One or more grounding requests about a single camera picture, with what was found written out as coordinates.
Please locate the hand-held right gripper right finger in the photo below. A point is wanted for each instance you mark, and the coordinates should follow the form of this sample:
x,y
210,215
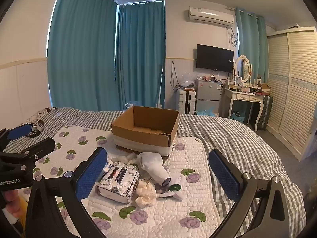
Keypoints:
x,y
224,176

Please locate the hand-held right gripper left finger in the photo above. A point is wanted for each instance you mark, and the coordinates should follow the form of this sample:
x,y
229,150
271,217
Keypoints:
x,y
91,174

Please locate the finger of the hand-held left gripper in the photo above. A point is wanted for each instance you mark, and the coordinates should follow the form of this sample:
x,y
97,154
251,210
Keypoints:
x,y
19,132
37,148

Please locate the floral tissue pack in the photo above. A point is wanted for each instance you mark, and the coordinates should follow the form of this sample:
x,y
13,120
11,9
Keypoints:
x,y
118,181

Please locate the white sock with dark print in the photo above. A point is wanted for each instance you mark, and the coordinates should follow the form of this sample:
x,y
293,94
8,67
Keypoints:
x,y
177,184

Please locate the cream cloth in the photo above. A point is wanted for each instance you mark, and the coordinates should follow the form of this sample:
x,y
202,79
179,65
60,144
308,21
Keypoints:
x,y
146,193

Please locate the brown cardboard box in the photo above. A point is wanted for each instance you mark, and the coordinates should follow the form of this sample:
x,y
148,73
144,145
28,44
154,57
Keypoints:
x,y
138,138

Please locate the plain white sock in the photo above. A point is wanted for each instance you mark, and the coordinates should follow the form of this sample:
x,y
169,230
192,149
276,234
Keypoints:
x,y
152,164

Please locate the person's left hand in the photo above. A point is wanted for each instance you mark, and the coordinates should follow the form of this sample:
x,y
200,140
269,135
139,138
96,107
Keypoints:
x,y
11,199

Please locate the black and white plush toy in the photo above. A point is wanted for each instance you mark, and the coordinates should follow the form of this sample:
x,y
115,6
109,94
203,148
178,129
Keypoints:
x,y
38,127

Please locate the patterned pillow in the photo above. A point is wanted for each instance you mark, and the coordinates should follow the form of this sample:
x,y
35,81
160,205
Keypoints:
x,y
40,114

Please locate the white crumpled tissue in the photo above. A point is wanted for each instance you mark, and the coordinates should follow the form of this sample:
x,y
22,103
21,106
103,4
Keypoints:
x,y
123,158

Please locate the blue basket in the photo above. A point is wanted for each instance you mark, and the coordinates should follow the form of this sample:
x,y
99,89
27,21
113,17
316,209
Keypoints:
x,y
237,116

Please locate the blue plastic bag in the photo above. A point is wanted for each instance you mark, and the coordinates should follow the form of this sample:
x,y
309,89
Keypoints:
x,y
205,111

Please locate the floral quilted mat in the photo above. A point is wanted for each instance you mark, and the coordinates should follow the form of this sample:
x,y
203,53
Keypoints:
x,y
148,218

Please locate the dark suitcase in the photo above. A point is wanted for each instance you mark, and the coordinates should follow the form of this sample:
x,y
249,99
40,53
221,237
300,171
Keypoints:
x,y
265,111

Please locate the white dressing table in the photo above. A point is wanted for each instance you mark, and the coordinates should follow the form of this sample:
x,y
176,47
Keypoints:
x,y
244,96

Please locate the white suitcase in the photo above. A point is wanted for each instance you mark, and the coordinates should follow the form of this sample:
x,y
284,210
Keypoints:
x,y
187,101

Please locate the grey drawer cabinet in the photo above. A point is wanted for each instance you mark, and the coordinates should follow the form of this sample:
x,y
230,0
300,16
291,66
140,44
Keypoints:
x,y
208,94

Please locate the wide teal curtain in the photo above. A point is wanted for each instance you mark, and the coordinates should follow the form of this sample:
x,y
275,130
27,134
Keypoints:
x,y
81,54

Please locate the clear plastic bag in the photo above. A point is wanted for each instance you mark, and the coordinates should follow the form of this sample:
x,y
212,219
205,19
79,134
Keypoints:
x,y
187,79

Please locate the oval white vanity mirror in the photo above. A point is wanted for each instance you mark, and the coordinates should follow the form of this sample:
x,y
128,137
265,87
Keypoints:
x,y
242,68

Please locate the cream louvred wardrobe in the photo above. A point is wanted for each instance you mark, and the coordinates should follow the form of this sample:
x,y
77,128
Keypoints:
x,y
297,91

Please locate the medium teal curtain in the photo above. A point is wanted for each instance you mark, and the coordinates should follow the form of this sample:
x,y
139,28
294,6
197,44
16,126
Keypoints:
x,y
140,54

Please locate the narrow teal curtain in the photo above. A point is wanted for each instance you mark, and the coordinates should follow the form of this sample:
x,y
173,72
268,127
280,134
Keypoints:
x,y
250,47

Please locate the white air conditioner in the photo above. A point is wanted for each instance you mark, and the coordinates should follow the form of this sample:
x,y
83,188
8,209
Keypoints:
x,y
210,17

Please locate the black wall television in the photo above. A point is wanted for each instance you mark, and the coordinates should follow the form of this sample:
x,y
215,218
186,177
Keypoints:
x,y
215,58

